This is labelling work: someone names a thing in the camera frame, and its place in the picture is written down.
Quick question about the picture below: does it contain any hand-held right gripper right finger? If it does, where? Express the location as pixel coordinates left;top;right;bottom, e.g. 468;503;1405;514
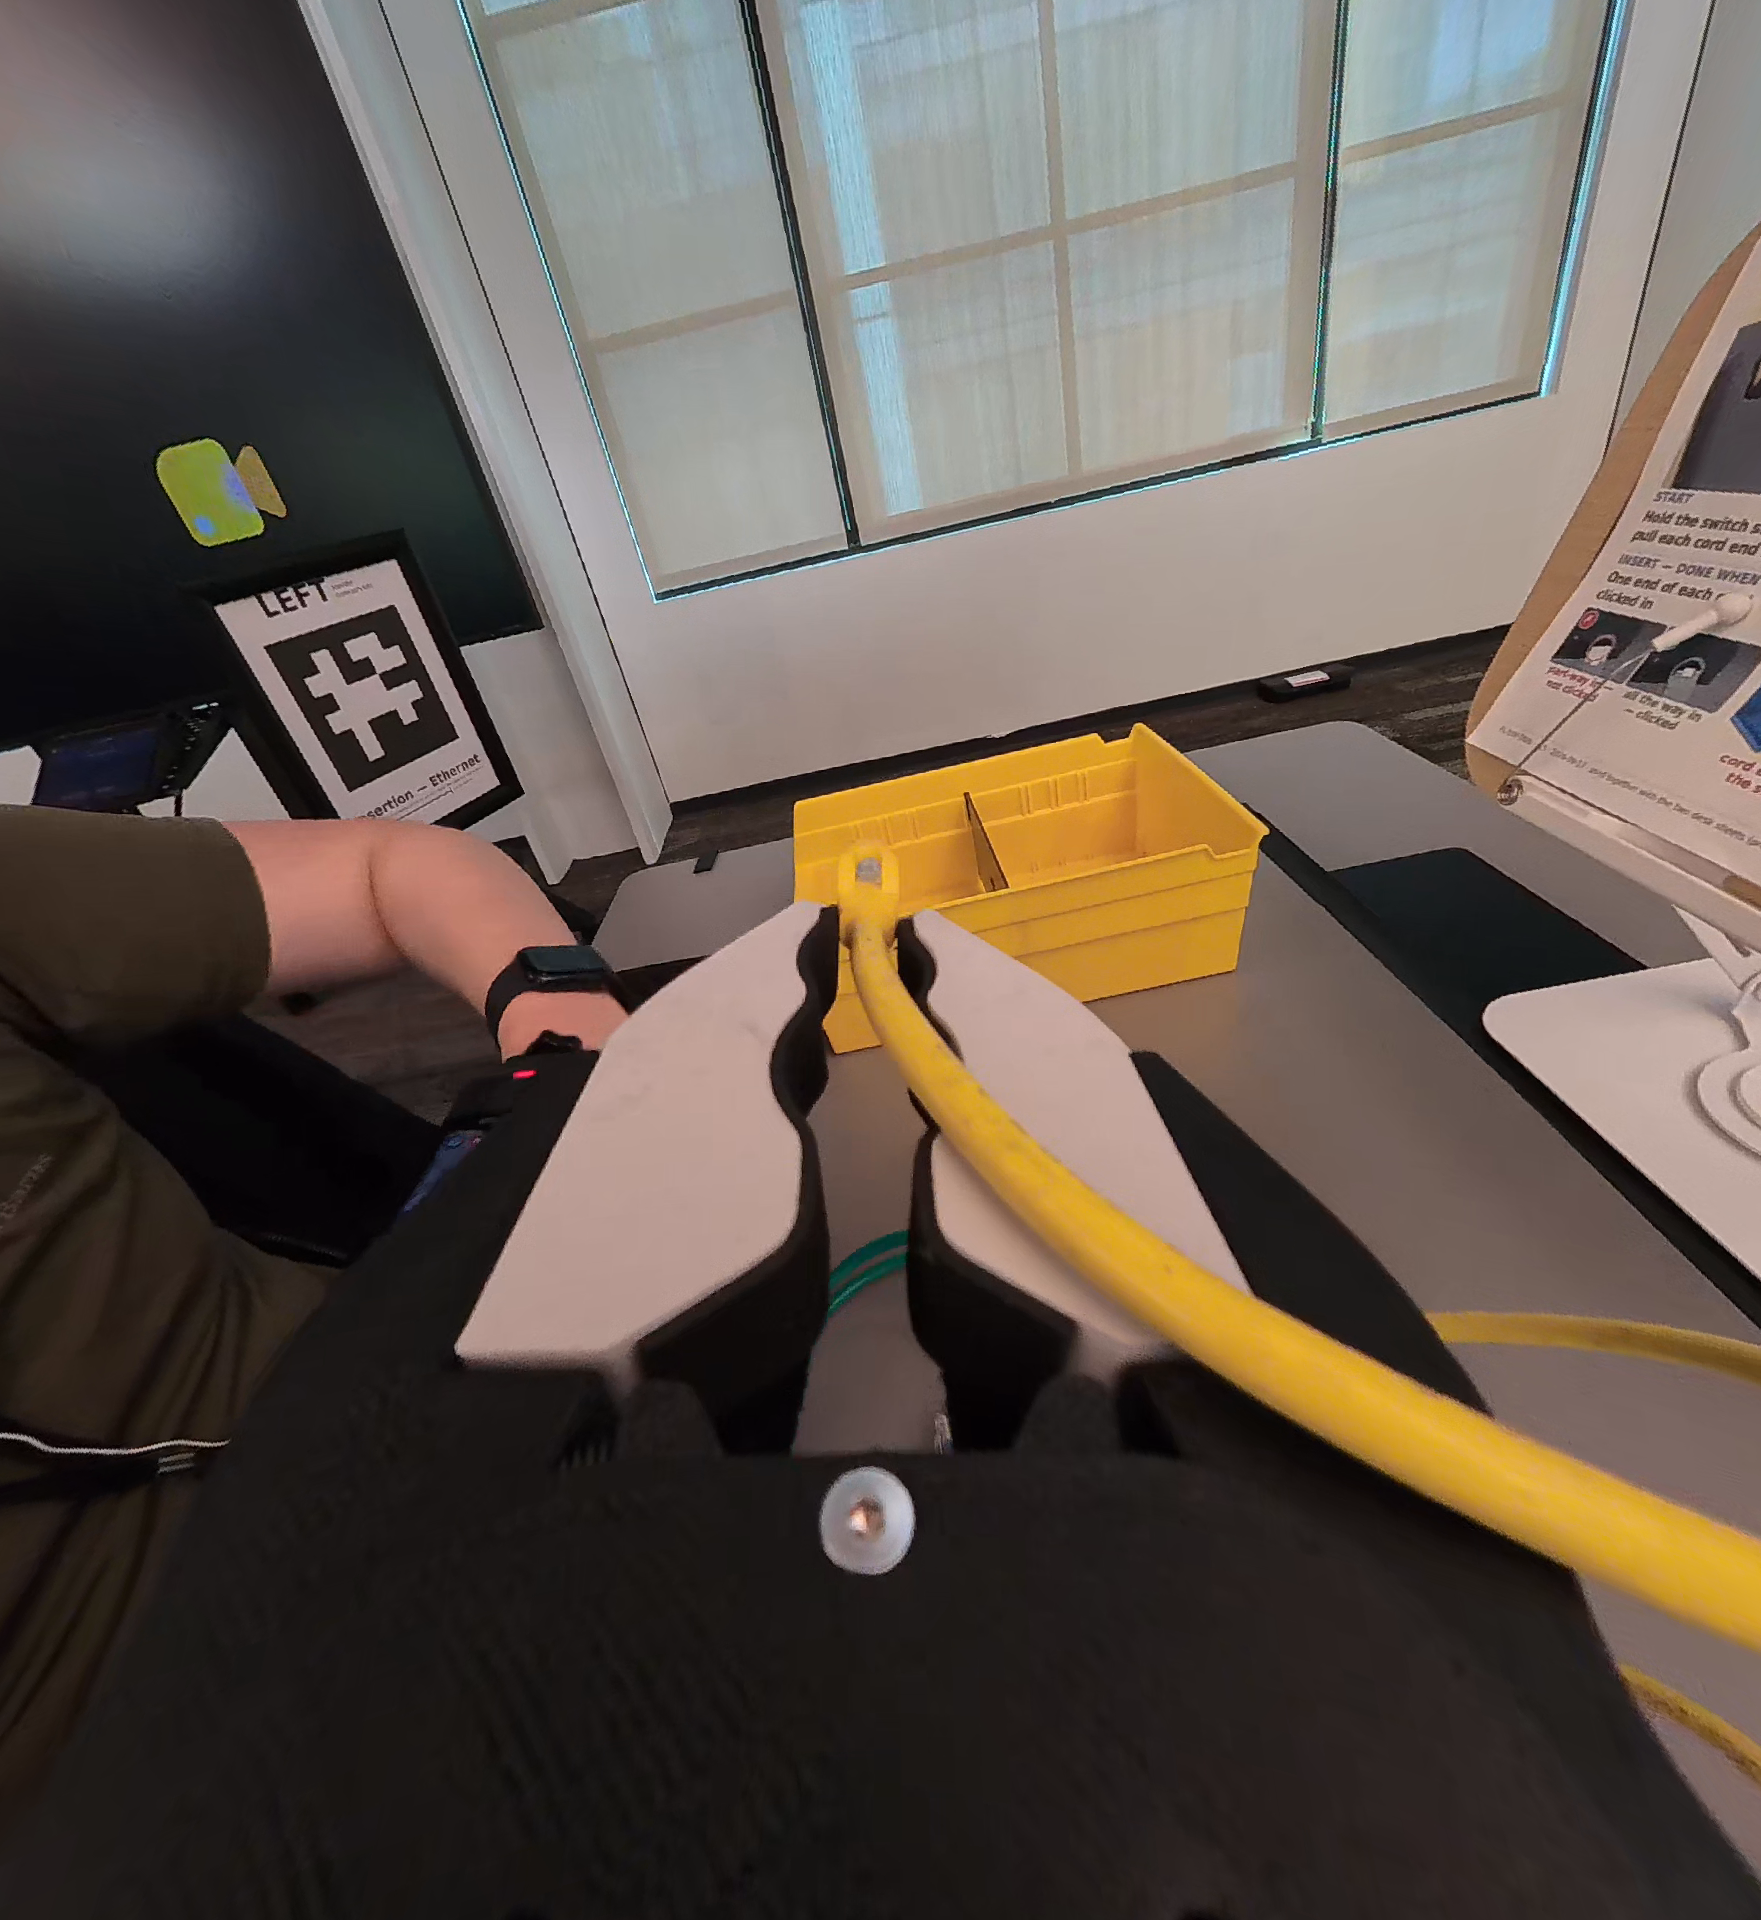
894;907;1257;1453

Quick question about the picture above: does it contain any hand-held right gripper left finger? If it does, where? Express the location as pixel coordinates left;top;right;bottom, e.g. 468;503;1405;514
457;900;835;1453

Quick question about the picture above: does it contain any green ethernet cable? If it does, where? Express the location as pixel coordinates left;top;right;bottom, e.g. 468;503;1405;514
823;1229;914;1319

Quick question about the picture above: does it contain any yellow plastic bin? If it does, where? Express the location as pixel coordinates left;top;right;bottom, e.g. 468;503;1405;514
794;724;1269;1054

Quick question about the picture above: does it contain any yellow ethernet cable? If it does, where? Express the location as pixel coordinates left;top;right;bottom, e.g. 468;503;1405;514
835;844;1761;1902

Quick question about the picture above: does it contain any person's left forearm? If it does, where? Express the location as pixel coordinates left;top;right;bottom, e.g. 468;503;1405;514
229;815;581;1037

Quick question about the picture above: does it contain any black smartwatch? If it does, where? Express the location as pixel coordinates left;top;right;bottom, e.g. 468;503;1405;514
485;941;631;1050

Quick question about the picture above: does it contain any black wrist rest pad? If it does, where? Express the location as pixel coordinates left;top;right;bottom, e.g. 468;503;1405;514
1333;846;1699;1027

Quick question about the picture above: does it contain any black framed marker sign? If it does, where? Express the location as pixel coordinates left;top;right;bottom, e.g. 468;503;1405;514
193;530;525;833

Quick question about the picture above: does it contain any white board stand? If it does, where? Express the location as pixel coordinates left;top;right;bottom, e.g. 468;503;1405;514
1483;780;1761;1353

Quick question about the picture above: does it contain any small dark screen device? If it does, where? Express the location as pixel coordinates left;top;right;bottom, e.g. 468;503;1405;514
33;699;230;821

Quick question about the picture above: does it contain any printed instruction sheet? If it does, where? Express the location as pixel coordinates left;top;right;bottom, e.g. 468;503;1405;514
1463;169;1761;901

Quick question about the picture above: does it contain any instruction sheet on stand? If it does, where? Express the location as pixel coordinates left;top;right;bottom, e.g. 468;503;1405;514
1463;213;1761;821

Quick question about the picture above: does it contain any large window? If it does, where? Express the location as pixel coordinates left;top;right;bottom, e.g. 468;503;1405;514
460;0;1633;602

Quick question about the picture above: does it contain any large black wall screen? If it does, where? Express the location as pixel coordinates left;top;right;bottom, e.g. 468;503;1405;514
0;0;544;769

